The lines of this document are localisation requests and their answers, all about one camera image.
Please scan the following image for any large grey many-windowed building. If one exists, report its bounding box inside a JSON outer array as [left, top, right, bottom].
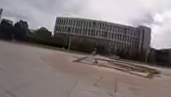
[[50, 10, 154, 63]]

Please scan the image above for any grey paved plaza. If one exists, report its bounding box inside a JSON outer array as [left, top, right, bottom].
[[0, 38, 171, 97]]

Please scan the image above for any row of dark trees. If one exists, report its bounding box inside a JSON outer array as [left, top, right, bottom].
[[0, 15, 57, 49]]

